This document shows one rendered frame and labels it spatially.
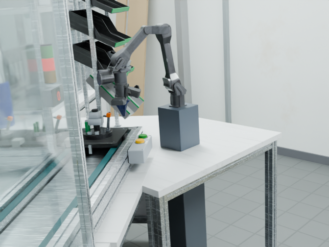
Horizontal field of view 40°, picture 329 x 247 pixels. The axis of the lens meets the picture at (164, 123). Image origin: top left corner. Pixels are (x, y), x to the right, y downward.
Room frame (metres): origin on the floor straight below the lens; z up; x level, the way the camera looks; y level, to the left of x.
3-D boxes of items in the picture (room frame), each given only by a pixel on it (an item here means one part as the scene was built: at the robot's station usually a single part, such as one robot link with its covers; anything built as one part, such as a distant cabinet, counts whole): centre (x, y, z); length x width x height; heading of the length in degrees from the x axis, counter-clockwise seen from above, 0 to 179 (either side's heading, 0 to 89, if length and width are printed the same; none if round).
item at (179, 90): (2.11, -0.07, 1.15); 0.09 x 0.07 x 0.06; 27
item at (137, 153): (1.89, 0.11, 0.93); 0.21 x 0.07 x 0.06; 171
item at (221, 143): (2.15, -0.03, 0.84); 0.90 x 0.70 x 0.03; 135
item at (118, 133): (2.01, 0.31, 0.96); 0.24 x 0.24 x 0.02; 81
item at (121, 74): (1.99, 0.18, 1.25); 0.09 x 0.06 x 0.07; 117
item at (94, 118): (2.01, 0.32, 1.06); 0.08 x 0.04 x 0.07; 82
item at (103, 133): (2.01, 0.31, 0.98); 0.14 x 0.14 x 0.02
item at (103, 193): (1.71, 0.20, 0.91); 0.89 x 0.06 x 0.11; 171
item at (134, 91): (1.99, 0.13, 1.17); 0.07 x 0.07 x 0.06; 83
